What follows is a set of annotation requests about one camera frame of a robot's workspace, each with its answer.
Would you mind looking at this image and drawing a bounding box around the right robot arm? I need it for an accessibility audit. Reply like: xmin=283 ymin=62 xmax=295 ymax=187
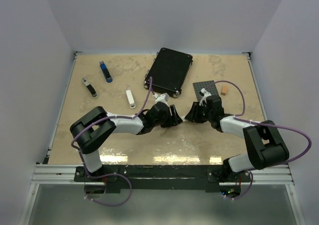
xmin=185 ymin=96 xmax=290 ymax=182

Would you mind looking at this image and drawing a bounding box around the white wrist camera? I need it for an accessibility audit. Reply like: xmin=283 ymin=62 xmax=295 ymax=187
xmin=153 ymin=93 xmax=170 ymax=105
xmin=199 ymin=88 xmax=212 ymax=107

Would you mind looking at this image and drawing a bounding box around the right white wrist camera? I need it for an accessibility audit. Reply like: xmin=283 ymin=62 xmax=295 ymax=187
xmin=199 ymin=88 xmax=212 ymax=107

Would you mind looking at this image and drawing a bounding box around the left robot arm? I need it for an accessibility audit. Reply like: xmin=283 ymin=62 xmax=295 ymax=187
xmin=70 ymin=102 xmax=183 ymax=181

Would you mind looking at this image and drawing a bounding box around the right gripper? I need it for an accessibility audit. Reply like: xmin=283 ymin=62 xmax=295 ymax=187
xmin=184 ymin=102 xmax=213 ymax=123

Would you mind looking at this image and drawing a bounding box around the blue stapler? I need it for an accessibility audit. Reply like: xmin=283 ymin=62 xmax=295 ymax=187
xmin=100 ymin=61 xmax=113 ymax=83

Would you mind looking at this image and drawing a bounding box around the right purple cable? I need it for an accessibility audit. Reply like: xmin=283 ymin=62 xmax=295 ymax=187
xmin=204 ymin=80 xmax=312 ymax=200

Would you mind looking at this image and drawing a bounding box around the black hard case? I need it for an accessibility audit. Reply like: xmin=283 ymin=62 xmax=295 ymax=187
xmin=143 ymin=47 xmax=193 ymax=98

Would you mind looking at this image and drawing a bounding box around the aluminium frame rail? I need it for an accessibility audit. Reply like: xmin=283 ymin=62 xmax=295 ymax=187
xmin=18 ymin=145 xmax=83 ymax=225

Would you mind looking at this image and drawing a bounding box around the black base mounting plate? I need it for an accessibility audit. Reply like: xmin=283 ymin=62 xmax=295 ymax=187
xmin=74 ymin=165 xmax=251 ymax=195

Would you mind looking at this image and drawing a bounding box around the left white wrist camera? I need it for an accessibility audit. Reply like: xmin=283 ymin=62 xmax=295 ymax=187
xmin=153 ymin=93 xmax=170 ymax=105

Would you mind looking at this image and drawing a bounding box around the grey studded baseplate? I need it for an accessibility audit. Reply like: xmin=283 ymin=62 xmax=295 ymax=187
xmin=192 ymin=81 xmax=219 ymax=102

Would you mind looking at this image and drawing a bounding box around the plain wooden block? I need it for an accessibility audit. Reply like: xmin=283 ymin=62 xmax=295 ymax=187
xmin=221 ymin=86 xmax=228 ymax=96

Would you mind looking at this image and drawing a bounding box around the black and silver stapler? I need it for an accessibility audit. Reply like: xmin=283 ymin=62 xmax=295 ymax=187
xmin=81 ymin=78 xmax=98 ymax=99

